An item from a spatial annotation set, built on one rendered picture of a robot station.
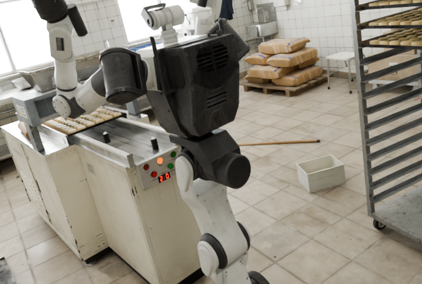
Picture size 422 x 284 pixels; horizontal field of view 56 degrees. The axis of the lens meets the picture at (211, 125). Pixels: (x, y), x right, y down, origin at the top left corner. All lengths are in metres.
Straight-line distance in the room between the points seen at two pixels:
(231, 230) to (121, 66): 0.73
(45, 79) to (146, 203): 0.98
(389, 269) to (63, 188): 1.91
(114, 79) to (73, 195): 1.54
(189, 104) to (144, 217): 0.99
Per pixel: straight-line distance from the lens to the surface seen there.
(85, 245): 2.77
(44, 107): 2.55
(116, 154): 1.99
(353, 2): 2.15
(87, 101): 1.33
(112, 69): 1.19
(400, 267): 2.41
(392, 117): 2.43
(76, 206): 2.65
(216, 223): 1.48
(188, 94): 1.16
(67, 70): 1.37
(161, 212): 2.09
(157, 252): 2.17
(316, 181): 3.05
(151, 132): 2.24
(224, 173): 1.25
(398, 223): 2.47
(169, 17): 1.32
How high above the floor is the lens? 1.53
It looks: 18 degrees down
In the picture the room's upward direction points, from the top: 12 degrees counter-clockwise
